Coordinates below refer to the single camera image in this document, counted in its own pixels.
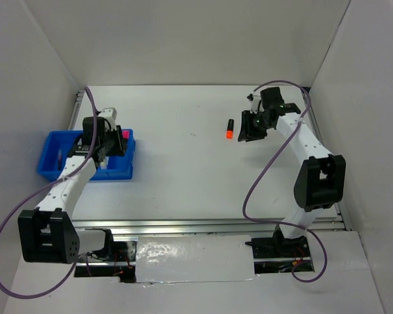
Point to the blue divided plastic bin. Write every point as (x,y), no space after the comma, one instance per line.
(119,168)

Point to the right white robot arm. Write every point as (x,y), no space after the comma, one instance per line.
(321,178)

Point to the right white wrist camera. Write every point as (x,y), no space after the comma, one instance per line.
(256,103)

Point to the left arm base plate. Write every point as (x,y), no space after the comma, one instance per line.
(115,253)

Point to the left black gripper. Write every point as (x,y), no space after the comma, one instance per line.
(120,148)

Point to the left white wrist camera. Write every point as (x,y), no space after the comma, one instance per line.
(109,114)

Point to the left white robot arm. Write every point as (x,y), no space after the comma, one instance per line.
(47,234)

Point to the red gel pen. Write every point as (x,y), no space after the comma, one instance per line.
(59,160)

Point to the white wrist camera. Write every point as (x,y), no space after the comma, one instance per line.
(109,114)
(256,103)

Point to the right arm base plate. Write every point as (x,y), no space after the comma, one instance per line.
(274,248)

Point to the orange black highlighter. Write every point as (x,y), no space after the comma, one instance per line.
(230,129)

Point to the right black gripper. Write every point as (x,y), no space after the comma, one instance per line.
(247,131)

